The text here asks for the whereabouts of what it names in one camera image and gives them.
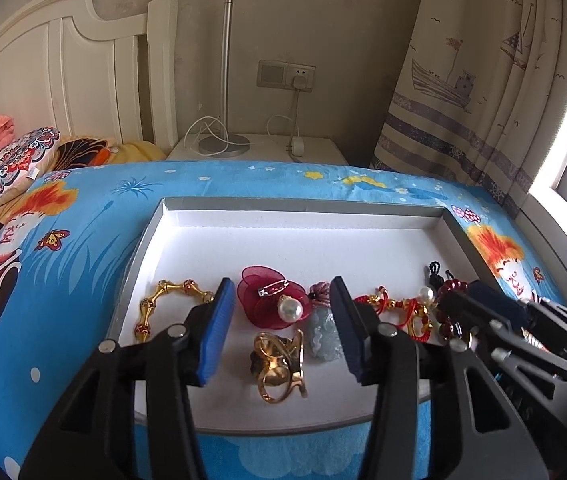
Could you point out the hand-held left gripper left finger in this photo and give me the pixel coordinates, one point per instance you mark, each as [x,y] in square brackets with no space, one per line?
[216,330]

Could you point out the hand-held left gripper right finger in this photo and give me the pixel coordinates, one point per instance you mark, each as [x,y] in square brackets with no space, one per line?
[348,330]

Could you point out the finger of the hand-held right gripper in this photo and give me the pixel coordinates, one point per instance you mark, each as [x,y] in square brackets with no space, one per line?
[473,317]
[498,300]

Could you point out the jade pendant with pearl knot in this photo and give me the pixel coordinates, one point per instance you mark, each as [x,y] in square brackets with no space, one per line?
[321,337]

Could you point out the red flower brooch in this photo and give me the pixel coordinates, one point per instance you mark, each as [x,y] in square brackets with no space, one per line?
[258,305]

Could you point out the grey cardboard box tray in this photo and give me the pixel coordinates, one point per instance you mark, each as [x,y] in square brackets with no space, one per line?
[288,245]

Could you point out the grey window ledge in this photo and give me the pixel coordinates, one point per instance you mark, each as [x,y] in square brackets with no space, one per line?
[558,240]

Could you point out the blue cartoon bedsheet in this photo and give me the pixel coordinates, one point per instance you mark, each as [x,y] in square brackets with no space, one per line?
[78,240]

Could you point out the white nightstand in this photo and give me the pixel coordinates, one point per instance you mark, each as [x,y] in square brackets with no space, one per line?
[263,152]

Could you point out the boat print curtain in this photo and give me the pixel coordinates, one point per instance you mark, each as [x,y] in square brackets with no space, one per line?
[463,85]

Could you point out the silver lamp stand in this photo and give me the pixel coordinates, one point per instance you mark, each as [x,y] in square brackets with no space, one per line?
[223,70]

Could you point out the round patterned cushion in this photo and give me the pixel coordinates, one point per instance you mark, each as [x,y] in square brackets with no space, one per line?
[8,165]

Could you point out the white wooden headboard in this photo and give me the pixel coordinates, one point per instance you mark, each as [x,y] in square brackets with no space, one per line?
[63,75]

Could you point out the wall socket plate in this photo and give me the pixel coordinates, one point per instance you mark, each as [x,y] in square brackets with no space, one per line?
[276,72]

